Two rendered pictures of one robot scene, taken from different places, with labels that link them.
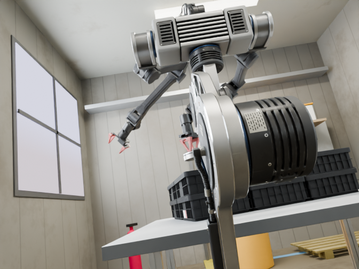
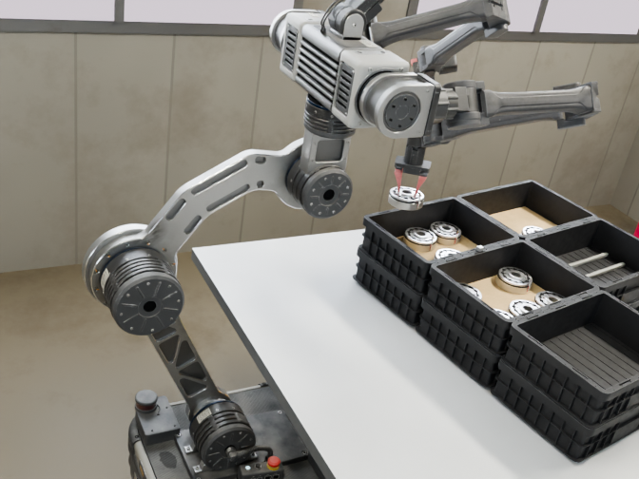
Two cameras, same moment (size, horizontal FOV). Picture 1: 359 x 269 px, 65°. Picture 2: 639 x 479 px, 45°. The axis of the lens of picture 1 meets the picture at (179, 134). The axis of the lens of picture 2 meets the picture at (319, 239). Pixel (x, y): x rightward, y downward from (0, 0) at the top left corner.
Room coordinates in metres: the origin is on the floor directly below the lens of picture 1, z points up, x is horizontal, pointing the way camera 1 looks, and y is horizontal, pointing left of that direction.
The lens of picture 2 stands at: (0.16, -1.76, 1.99)
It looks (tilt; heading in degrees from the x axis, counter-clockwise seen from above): 29 degrees down; 60
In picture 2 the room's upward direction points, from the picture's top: 10 degrees clockwise
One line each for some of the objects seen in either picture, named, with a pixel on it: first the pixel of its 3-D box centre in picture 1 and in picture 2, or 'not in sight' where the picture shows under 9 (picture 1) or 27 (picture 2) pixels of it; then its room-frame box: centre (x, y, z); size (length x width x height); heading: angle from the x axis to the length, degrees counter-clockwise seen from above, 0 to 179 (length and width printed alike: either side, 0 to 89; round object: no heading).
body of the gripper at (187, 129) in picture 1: (187, 131); (414, 156); (1.41, -0.05, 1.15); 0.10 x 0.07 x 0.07; 144
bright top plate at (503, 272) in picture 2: not in sight; (514, 276); (1.68, -0.30, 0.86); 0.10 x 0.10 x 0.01
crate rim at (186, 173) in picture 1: (205, 175); (441, 230); (1.53, -0.10, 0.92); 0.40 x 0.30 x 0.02; 11
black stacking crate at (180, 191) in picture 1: (207, 184); (437, 244); (1.53, -0.10, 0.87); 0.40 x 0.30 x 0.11; 11
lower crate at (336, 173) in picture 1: (312, 187); (583, 388); (1.64, -0.69, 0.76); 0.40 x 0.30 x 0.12; 11
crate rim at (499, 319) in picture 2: not in sight; (514, 279); (1.59, -0.40, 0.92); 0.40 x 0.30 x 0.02; 11
